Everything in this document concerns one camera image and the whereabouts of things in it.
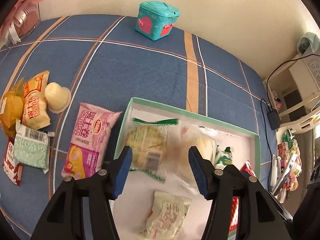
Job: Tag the cream orange swiss roll packet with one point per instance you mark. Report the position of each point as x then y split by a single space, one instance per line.
35 104

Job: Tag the green rimmed white tray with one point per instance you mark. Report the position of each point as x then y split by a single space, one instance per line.
133 206

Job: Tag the teal toy treasure chest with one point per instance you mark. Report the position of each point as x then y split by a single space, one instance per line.
156 19

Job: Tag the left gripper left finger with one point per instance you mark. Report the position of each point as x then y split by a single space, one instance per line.
76 201

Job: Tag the pale green small snack packet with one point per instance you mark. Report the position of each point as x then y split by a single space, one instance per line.
166 217

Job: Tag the white jelly cup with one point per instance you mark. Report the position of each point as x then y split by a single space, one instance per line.
58 97

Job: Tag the blue plaid tablecloth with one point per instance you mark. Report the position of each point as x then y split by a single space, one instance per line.
105 62

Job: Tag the mint green biscuit packet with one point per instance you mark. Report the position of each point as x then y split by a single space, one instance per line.
32 147

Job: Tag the red white biscuit packet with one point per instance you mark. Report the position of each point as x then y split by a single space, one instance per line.
11 166

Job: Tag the orange yellow snack bag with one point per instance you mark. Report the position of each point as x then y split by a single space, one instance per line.
12 108

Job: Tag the pink paper flower bouquet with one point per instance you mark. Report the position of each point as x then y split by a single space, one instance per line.
20 22

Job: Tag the pink swiss roll packet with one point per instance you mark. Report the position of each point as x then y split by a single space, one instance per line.
89 141

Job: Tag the red foil snack packet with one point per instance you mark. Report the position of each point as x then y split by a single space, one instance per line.
248 171

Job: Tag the black power adapter with cable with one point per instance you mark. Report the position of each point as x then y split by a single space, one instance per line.
273 115

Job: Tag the clear wrapped bread roll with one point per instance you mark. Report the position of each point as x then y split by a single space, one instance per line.
180 139

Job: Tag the white shelf unit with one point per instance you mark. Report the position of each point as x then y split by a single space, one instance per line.
293 93

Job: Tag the hanging organizer with stationery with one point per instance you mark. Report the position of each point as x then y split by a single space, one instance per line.
286 167

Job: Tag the clear round cracker packet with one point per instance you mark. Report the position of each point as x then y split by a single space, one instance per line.
149 143

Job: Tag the green white biscuit packet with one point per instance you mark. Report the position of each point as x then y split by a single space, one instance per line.
223 158

